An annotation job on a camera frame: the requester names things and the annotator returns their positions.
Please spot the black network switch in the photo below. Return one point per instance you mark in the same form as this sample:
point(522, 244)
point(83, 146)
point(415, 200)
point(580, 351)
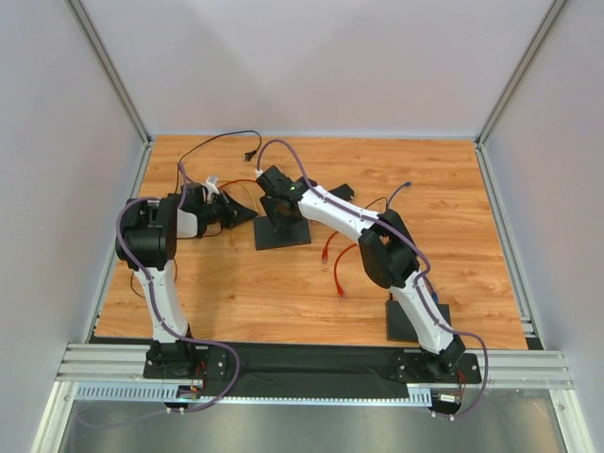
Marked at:
point(398, 325)
point(266, 237)

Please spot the right aluminium frame post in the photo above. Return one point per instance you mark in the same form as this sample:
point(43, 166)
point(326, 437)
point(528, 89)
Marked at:
point(535, 45)

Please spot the aluminium frame post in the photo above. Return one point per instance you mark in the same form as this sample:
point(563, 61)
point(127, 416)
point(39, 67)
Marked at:
point(535, 45)
point(92, 37)

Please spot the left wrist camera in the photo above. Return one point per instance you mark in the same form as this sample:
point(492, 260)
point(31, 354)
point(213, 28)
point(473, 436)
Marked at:
point(212, 183)

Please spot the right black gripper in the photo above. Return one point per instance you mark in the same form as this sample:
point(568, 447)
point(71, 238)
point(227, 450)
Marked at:
point(275, 208)

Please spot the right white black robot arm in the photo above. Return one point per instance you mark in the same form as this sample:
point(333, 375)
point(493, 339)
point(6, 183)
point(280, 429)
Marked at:
point(388, 254)

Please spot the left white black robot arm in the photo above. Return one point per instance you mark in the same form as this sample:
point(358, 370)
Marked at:
point(147, 231)

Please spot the aluminium front rail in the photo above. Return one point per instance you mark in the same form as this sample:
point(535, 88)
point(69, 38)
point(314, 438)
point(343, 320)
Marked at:
point(508, 369)

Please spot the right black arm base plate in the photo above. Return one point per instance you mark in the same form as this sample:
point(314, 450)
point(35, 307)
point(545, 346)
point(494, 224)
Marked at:
point(418, 366)

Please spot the left aluminium frame post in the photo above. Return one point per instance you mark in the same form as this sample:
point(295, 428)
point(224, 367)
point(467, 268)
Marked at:
point(92, 37)

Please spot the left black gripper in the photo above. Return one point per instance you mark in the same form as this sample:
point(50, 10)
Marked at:
point(227, 210)

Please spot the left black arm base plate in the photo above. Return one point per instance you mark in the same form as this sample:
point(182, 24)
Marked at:
point(179, 360)

